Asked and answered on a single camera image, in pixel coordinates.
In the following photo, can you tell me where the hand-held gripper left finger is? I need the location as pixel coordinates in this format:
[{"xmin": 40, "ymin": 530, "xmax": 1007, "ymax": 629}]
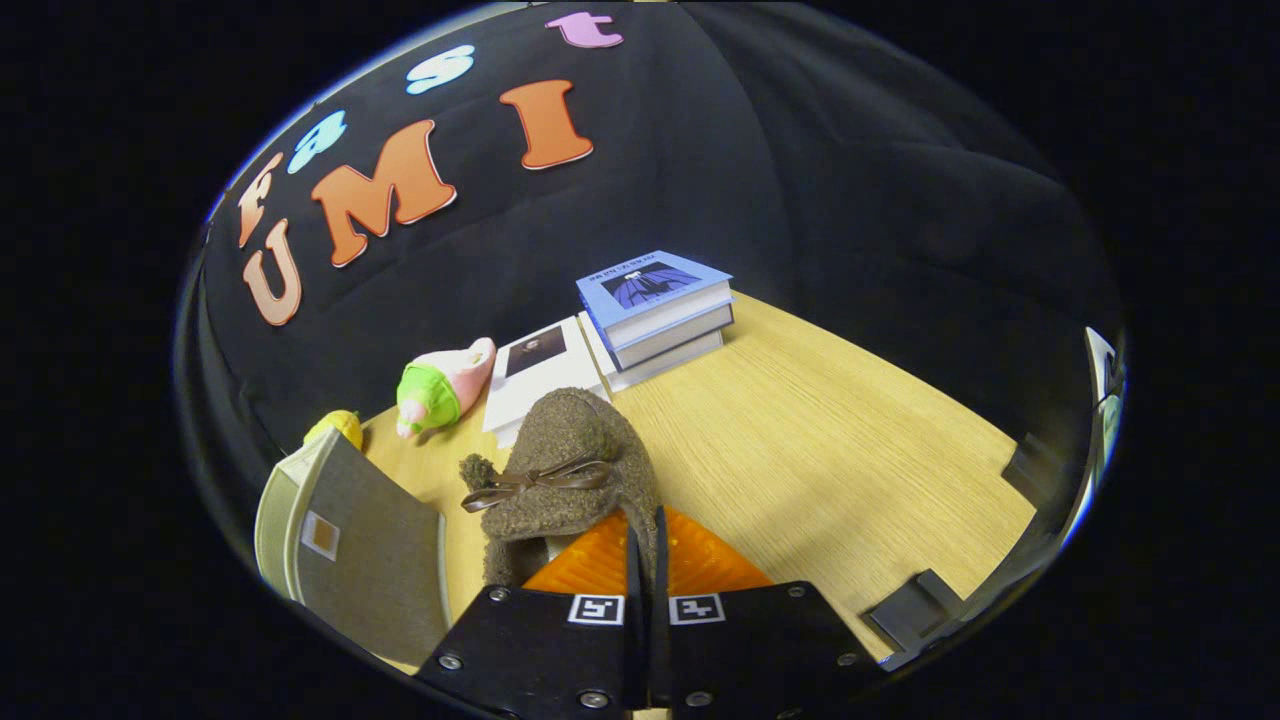
[{"xmin": 415, "ymin": 505, "xmax": 649, "ymax": 720}]

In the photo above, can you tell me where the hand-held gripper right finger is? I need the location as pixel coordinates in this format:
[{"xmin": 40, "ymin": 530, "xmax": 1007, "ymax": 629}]
[{"xmin": 648, "ymin": 505, "xmax": 886, "ymax": 720}]

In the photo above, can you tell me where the beige fabric storage box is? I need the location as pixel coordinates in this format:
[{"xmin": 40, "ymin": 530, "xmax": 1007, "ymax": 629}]
[{"xmin": 254, "ymin": 428, "xmax": 453, "ymax": 669}]

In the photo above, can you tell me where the brown fuzzy shoe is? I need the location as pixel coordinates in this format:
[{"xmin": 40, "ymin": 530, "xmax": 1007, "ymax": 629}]
[{"xmin": 460, "ymin": 388, "xmax": 663, "ymax": 591}]

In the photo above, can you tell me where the white book with dark photo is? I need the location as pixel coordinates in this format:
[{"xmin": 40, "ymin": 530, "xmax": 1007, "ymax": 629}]
[{"xmin": 482, "ymin": 316, "xmax": 611, "ymax": 449}]

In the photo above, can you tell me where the green and pink plush toy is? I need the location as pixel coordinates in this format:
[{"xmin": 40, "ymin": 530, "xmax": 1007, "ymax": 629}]
[{"xmin": 395, "ymin": 337, "xmax": 498, "ymax": 439}]

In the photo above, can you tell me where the yellow plush toy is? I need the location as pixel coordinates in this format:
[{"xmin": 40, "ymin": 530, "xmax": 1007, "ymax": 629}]
[{"xmin": 303, "ymin": 410, "xmax": 365, "ymax": 453}]

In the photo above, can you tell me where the dark cover book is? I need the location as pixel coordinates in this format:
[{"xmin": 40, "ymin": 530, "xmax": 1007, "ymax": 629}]
[{"xmin": 605, "ymin": 305, "xmax": 736, "ymax": 373}]

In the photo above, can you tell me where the blue cover book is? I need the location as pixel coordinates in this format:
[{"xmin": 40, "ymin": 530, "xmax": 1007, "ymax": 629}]
[{"xmin": 576, "ymin": 250, "xmax": 734, "ymax": 349}]

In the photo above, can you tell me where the black backdrop cloth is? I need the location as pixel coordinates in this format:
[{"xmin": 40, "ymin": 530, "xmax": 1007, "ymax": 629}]
[{"xmin": 175, "ymin": 2, "xmax": 1126, "ymax": 641}]

